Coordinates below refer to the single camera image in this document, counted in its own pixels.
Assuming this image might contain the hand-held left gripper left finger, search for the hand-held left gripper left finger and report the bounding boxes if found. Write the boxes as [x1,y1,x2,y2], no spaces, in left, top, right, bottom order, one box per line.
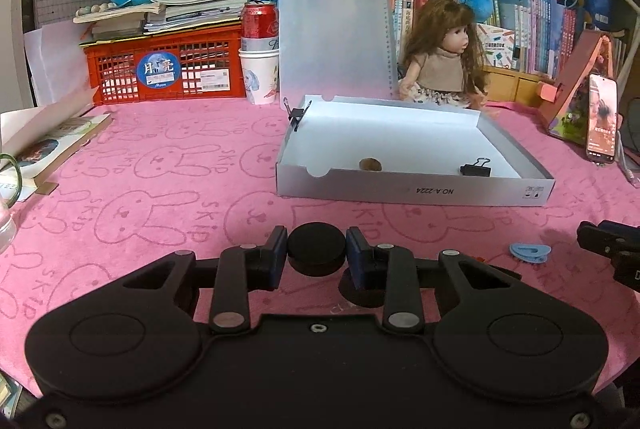
[120,225,289,334]

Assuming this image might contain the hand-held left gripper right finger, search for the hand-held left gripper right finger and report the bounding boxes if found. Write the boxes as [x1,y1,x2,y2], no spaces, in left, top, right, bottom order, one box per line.
[346,225,522,334]

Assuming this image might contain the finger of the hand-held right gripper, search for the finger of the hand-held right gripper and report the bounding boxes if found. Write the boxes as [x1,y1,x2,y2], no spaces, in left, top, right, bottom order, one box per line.
[609,253,640,294]
[576,220,640,256]

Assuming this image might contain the black round cap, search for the black round cap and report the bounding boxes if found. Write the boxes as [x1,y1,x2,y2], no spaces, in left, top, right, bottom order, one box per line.
[286,221,347,277]

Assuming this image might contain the blue plastic clip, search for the blue plastic clip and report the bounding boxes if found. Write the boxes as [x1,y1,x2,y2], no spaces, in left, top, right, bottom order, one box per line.
[509,241,552,264]

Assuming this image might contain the white cardboard box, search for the white cardboard box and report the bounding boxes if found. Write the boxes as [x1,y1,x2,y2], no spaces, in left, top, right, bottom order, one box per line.
[275,94,557,207]

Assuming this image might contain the smartphone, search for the smartphone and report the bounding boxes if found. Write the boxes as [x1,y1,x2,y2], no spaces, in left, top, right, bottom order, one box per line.
[586,72,620,166]

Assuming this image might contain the pink bunny-print blanket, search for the pink bunny-print blanket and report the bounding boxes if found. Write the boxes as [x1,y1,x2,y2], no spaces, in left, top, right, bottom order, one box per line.
[0,96,640,410]

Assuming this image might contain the small black binder clip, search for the small black binder clip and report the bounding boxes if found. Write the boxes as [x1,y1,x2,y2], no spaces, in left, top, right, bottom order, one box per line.
[282,96,313,132]

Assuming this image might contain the large black binder clip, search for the large black binder clip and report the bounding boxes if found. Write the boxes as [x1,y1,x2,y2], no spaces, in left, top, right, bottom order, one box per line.
[460,156,493,177]

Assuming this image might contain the wooden drawer shelf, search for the wooden drawer shelf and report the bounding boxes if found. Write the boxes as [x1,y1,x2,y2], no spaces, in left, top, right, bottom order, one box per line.
[482,65,556,107]

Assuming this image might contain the white paper cups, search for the white paper cups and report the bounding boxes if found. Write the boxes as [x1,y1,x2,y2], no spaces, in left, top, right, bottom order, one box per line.
[238,48,280,106]

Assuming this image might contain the long-haired doll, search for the long-haired doll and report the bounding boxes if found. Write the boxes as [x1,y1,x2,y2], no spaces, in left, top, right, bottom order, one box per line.
[397,0,493,110]

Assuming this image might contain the colourful printed box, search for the colourful printed box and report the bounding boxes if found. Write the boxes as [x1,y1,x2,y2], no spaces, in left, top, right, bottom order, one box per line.
[477,23,518,70]

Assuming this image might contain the row of upright books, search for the row of upright books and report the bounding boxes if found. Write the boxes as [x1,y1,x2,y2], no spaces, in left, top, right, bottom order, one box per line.
[255,0,628,80]

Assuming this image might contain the translucent clipboard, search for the translucent clipboard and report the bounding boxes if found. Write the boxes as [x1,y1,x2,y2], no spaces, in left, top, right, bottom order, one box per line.
[277,0,392,102]

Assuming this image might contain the red soda can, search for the red soda can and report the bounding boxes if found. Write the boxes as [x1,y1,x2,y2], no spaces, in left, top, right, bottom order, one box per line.
[241,0,279,52]

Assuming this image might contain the open book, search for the open book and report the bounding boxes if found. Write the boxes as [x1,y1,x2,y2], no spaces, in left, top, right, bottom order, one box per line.
[0,106,113,195]

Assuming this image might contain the red plastic crate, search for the red plastic crate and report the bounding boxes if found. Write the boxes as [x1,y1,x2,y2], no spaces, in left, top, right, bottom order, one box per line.
[82,29,248,106]

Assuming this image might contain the clear glass jar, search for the clear glass jar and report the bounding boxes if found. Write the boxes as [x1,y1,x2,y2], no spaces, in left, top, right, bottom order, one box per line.
[0,196,19,255]

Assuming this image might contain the white paper sheets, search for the white paper sheets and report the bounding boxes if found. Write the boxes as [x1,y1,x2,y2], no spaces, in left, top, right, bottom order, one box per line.
[22,24,96,107]

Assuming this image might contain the white grid board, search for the white grid board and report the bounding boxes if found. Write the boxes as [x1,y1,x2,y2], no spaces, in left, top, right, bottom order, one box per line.
[32,0,117,31]

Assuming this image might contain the white cable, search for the white cable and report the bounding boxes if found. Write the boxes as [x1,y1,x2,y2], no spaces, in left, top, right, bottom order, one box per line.
[617,129,640,188]

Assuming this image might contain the green ring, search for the green ring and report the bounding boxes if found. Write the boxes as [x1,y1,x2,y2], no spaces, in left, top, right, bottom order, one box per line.
[0,153,24,201]

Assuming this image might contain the wooden bead string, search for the wooden bead string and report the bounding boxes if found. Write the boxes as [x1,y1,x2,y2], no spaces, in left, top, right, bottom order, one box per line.
[74,2,120,19]

